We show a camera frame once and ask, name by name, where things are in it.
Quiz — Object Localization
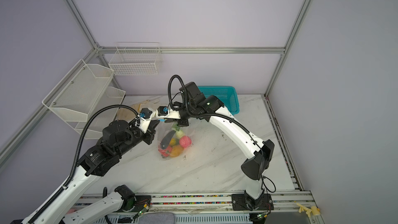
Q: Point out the yellow toy mango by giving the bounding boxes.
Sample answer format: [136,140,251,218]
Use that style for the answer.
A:
[170,145,184,158]

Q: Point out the grey cloth pad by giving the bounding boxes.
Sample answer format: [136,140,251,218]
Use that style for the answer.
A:
[138,213,176,224]

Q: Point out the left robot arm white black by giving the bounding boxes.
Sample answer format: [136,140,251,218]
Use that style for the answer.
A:
[14,104,160,224]

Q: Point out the clear zip top bag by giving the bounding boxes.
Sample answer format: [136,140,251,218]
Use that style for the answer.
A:
[156,123,194,160]

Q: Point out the white mesh upper shelf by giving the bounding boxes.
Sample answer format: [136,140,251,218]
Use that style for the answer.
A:
[42,60,114,122]

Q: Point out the white mesh shelf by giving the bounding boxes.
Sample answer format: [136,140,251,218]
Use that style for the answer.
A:
[42,60,114,122]
[68,86,125,140]

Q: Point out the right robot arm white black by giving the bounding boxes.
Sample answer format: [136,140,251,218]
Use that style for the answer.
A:
[167,75,275,211]

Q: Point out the dark toy eggplant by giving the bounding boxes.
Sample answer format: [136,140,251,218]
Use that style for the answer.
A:
[159,130,176,150]

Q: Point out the pink toy fruit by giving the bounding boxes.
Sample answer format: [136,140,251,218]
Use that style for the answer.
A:
[179,135,192,149]

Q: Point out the red toy fruit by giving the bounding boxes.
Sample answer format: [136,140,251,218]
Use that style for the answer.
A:
[158,146,172,158]

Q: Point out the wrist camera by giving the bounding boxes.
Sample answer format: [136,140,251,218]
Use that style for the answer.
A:
[155,106,181,121]
[135,108,155,133]

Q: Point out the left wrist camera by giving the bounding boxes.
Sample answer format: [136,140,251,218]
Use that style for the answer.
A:
[135,108,155,133]

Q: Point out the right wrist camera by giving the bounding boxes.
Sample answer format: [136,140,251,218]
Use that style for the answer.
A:
[155,106,181,121]

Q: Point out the teal plastic basket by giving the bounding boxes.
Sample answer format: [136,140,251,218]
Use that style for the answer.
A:
[198,86,240,115]

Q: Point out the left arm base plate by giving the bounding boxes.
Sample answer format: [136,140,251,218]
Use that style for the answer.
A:
[122,195,152,213]

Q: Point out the white mesh lower shelf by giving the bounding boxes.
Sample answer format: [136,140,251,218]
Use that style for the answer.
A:
[68,86,125,140]

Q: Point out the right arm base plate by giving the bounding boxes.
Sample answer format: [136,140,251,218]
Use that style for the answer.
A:
[231,193,274,211]

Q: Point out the white wire wall basket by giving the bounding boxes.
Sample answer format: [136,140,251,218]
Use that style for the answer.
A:
[108,42,163,76]

